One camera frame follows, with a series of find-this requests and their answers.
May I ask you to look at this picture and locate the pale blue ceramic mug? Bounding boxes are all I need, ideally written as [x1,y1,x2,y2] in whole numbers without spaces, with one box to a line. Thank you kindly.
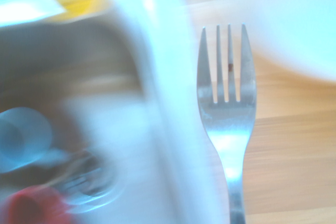
[0,107,69,174]

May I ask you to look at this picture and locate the brown wooden bowl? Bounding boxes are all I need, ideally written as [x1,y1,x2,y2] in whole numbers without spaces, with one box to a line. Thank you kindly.
[0,22,144,177]

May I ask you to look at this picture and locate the silver metal fork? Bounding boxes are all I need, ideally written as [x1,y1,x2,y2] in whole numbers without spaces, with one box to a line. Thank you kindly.
[196,23,257,224]

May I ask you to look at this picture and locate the red ceramic mug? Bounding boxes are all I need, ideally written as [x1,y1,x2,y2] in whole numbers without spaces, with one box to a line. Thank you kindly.
[0,185,74,224]

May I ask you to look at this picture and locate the white ceramic plate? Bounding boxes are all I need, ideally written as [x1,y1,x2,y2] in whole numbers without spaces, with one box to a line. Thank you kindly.
[244,0,336,84]

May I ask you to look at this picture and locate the stainless steel kitchen sink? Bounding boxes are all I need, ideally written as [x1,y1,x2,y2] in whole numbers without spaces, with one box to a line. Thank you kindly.
[0,0,232,224]

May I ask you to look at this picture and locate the round metal drain strainer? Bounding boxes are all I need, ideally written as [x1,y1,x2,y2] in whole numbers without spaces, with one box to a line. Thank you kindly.
[44,150,127,213]

